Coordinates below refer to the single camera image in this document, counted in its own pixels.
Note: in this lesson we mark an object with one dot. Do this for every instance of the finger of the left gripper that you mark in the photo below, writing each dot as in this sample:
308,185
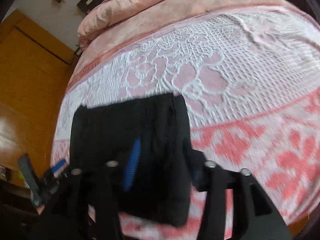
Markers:
59,167

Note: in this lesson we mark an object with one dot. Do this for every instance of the pink quilt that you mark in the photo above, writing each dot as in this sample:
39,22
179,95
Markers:
114,24

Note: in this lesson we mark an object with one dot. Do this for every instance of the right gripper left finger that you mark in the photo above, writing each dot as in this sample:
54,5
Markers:
86,205

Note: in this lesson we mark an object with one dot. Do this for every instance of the pink white patterned bedspread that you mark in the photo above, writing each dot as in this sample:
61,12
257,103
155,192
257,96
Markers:
250,78

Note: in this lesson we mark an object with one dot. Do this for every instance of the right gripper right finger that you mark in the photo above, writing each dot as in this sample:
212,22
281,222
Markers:
254,214

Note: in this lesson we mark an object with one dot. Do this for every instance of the black pants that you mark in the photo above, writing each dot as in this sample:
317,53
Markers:
161,187

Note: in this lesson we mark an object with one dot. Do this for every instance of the orange wooden wardrobe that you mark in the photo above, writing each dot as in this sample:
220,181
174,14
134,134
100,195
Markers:
35,70

